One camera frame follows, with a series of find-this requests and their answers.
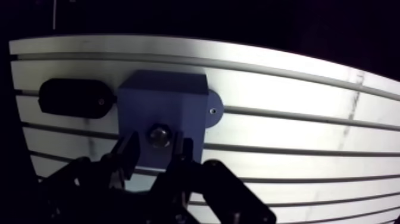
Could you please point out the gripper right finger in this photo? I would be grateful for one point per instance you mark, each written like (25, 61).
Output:
(203, 190)

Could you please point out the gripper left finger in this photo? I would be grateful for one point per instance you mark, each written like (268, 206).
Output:
(103, 184)

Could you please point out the steel bolt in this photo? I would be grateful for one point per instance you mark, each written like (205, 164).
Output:
(159, 136)

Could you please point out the dark blue-grey block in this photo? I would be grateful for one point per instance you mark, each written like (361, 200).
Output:
(165, 115)

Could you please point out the black oval holder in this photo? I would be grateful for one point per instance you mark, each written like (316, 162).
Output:
(75, 98)

